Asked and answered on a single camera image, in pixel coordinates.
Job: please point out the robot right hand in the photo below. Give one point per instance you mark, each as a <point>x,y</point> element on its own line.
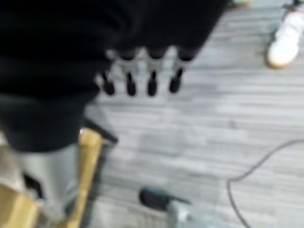
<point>59,47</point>

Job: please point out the person's white shoe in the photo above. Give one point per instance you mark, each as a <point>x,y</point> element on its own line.
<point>285,38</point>

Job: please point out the robot dark foot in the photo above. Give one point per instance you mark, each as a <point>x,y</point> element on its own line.
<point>154,198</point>

